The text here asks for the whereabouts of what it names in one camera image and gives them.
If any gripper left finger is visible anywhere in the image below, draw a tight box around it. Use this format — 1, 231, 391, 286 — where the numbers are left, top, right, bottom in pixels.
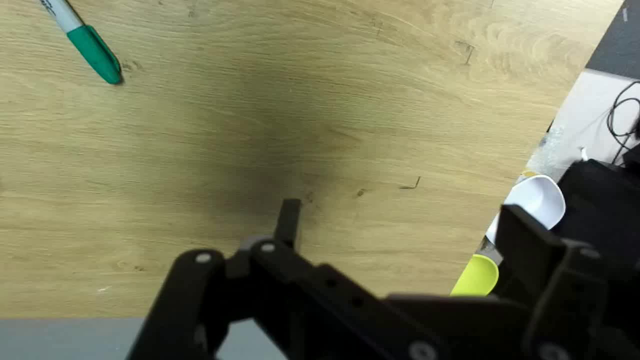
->
126, 198, 401, 360

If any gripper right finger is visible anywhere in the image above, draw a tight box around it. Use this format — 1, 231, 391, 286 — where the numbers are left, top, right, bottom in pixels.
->
495, 204, 640, 360

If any green capped marker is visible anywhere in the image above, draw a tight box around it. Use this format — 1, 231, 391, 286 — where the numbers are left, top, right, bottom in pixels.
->
39, 0, 123, 85

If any yellow-green cup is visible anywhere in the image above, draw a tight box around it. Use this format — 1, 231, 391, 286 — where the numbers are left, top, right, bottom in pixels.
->
450, 254, 500, 297

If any white cup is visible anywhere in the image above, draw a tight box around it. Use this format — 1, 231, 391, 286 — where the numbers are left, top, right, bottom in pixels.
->
485, 174, 567, 246

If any black bag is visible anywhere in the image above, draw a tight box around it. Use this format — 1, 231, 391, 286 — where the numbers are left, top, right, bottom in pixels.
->
550, 145, 640, 281

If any black cable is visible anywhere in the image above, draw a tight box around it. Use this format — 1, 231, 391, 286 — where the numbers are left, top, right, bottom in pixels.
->
606, 80, 640, 166

